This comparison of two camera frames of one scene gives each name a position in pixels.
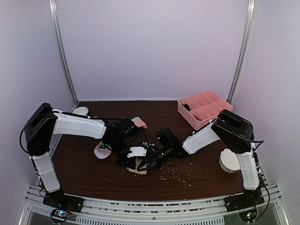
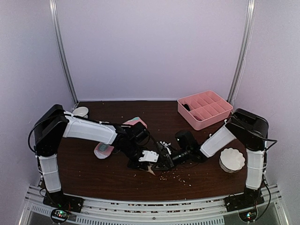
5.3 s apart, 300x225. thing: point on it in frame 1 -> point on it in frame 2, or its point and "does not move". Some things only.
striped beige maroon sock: (138, 160) -> (150, 170)
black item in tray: (186, 106) does not move
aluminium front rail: (208, 211) does not move
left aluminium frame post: (57, 31) does not move
